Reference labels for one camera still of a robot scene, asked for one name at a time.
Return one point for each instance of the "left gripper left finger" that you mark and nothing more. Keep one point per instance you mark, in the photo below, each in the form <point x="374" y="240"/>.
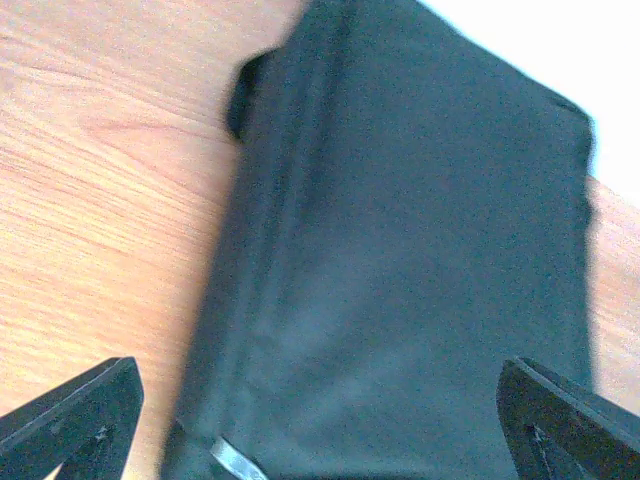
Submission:
<point x="83" y="428"/>

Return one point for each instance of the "black student backpack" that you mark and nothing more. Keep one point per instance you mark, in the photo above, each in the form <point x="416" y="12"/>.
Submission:
<point x="408" y="212"/>

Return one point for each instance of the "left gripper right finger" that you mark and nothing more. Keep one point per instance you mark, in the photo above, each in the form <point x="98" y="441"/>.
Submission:
<point x="555" y="429"/>

